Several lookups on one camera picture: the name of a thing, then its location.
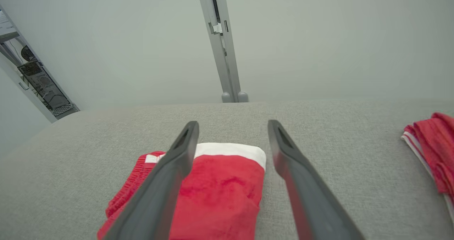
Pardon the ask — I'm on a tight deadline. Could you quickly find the red white-sleeved jersey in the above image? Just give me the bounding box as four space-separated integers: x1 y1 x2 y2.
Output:
401 112 454 226

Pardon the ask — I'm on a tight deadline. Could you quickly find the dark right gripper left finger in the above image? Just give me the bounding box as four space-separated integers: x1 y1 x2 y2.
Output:
102 121 199 240

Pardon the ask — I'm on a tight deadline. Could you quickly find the grey partition post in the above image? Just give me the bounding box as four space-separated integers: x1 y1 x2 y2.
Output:
197 0 249 103

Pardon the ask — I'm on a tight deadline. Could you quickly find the grey metal frame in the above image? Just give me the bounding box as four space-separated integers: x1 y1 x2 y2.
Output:
0 6 80 123

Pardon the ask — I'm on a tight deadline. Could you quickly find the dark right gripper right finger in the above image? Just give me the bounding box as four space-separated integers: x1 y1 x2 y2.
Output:
267 119 366 240

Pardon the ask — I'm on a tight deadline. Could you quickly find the grey computer tower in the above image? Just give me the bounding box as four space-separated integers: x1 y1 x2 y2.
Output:
18 61 79 117

